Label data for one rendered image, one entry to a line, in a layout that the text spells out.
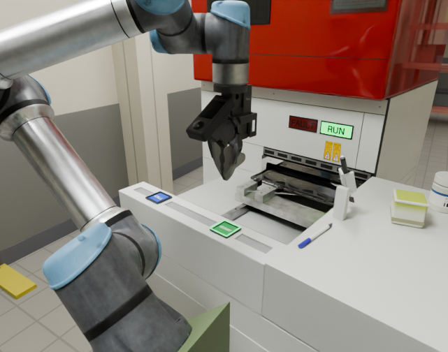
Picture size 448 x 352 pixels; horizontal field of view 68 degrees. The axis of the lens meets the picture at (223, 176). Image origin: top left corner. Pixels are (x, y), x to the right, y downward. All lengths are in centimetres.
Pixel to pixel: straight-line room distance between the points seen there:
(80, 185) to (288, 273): 44
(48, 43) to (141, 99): 211
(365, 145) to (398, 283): 58
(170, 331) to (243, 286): 30
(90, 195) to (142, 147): 215
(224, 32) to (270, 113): 72
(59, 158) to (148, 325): 37
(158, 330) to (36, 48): 47
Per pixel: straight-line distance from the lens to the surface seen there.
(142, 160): 287
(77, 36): 62
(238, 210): 116
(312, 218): 108
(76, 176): 71
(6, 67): 67
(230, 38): 68
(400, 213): 93
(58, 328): 209
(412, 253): 85
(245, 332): 89
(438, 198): 105
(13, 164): 250
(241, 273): 78
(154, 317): 55
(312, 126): 127
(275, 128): 136
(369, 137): 120
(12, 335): 216
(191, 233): 85
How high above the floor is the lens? 140
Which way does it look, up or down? 23 degrees down
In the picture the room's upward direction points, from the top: straight up
